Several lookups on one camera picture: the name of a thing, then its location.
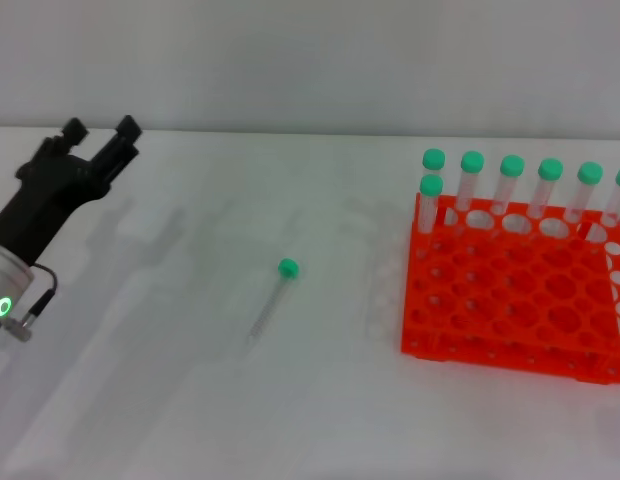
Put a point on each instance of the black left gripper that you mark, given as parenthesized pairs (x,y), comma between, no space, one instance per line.
(45,195)

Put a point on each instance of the orange plastic test tube rack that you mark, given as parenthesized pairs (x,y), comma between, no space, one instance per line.
(490,360)

